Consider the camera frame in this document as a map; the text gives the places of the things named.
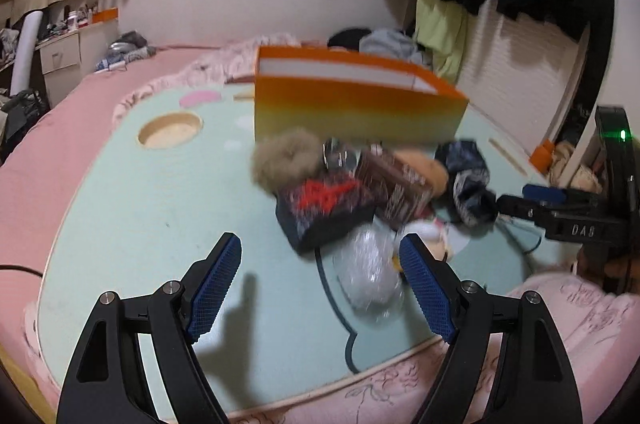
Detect small doll keychain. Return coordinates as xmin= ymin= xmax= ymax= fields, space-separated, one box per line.
xmin=407 ymin=218 xmax=456 ymax=262

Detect clear plastic packet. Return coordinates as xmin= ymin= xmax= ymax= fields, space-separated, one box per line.
xmin=331 ymin=224 xmax=404 ymax=318

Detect black lace cloth bundle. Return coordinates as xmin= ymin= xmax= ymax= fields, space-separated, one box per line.
xmin=435 ymin=139 xmax=498 ymax=227

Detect brown card box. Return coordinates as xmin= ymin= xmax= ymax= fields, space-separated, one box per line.
xmin=355 ymin=145 xmax=433 ymax=230

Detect brown plush bear toy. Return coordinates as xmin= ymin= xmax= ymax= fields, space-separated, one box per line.
xmin=394 ymin=148 xmax=449 ymax=199

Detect black pouch red print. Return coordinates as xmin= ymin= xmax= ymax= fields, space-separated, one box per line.
xmin=276 ymin=171 xmax=378 ymax=254

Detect tan fluffy scrunchie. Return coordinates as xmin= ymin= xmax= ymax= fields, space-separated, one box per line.
xmin=250 ymin=127 xmax=323 ymax=195

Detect silver metal funnel cup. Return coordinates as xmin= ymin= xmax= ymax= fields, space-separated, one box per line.
xmin=322 ymin=137 xmax=360 ymax=173

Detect orange cardboard box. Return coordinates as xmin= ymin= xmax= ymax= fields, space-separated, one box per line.
xmin=254 ymin=46 xmax=469 ymax=146

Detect orange bottle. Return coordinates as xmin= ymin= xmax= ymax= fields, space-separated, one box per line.
xmin=529 ymin=139 xmax=555 ymax=175

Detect white shelf unit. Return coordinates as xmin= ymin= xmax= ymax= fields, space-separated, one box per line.
xmin=556 ymin=0 xmax=639 ymax=186

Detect yellow-green hanging cloth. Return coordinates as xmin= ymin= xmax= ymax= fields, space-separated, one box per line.
xmin=413 ymin=0 xmax=469 ymax=84

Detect pink floral duvet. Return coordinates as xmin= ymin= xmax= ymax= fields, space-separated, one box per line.
xmin=112 ymin=33 xmax=303 ymax=129

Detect grey clothes pile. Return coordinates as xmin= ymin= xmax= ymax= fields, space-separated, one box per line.
xmin=359 ymin=29 xmax=427 ymax=66

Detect striped clothes on bed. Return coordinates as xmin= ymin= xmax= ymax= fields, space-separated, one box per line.
xmin=94 ymin=31 xmax=157 ymax=72

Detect black clothes pile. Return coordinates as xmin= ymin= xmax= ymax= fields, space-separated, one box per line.
xmin=326 ymin=28 xmax=372 ymax=52

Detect white bedside cabinet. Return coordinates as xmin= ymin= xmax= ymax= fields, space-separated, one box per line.
xmin=38 ymin=19 xmax=119 ymax=107

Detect black cable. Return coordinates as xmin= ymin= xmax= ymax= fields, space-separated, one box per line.
xmin=0 ymin=263 xmax=47 ymax=280

